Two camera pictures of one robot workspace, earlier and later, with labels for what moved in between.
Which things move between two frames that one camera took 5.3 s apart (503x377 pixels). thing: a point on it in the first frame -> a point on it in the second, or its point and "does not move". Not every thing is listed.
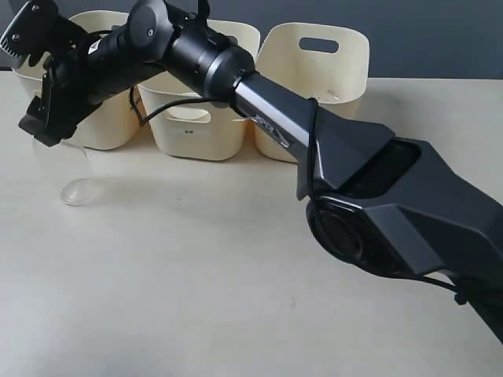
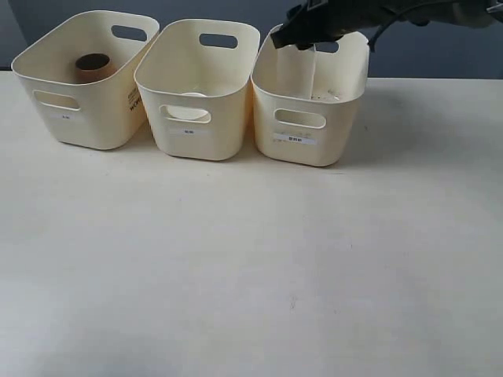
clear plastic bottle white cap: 81,192 -> 295,71
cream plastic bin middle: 186,124 does not move
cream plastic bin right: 336,78 does not move
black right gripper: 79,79 -> 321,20
